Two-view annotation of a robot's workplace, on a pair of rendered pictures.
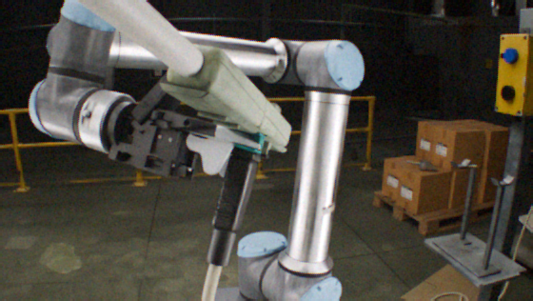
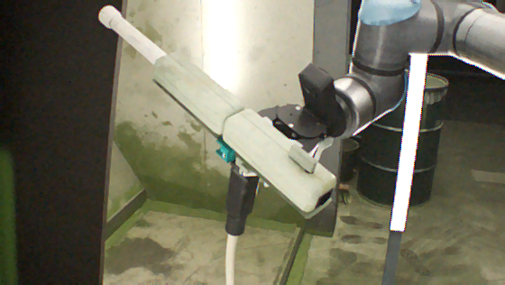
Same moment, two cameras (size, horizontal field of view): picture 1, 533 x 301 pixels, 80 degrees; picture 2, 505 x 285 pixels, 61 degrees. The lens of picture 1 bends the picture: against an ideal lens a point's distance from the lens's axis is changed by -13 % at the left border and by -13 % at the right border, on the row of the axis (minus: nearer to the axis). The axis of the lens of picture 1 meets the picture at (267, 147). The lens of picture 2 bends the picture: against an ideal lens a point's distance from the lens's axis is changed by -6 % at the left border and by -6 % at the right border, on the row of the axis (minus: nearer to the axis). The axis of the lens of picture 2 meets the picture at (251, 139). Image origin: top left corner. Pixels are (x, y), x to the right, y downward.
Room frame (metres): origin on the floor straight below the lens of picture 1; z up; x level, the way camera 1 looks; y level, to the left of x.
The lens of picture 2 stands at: (0.72, -0.45, 1.56)
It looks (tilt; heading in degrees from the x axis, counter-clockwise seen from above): 21 degrees down; 119
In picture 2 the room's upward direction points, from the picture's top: straight up
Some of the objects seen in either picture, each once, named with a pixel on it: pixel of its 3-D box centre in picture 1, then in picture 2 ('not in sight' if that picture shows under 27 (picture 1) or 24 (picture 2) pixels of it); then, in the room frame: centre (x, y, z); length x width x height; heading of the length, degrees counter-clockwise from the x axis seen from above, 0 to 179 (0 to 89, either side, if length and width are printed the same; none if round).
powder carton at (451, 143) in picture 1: (458, 147); not in sight; (3.15, -1.80, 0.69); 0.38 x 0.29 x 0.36; 104
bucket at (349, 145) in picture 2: not in sight; (339, 160); (-0.27, 2.79, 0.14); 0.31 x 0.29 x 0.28; 102
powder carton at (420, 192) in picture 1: (423, 188); not in sight; (3.04, -1.44, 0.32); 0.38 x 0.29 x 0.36; 109
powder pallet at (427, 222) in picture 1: (443, 202); not in sight; (3.28, -1.79, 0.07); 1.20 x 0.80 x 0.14; 109
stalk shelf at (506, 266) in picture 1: (473, 256); not in sight; (1.05, -0.73, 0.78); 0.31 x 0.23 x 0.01; 12
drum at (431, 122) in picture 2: not in sight; (399, 137); (0.21, 2.71, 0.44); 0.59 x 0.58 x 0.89; 117
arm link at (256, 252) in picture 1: (264, 264); not in sight; (0.99, 0.01, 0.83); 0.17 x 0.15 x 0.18; 39
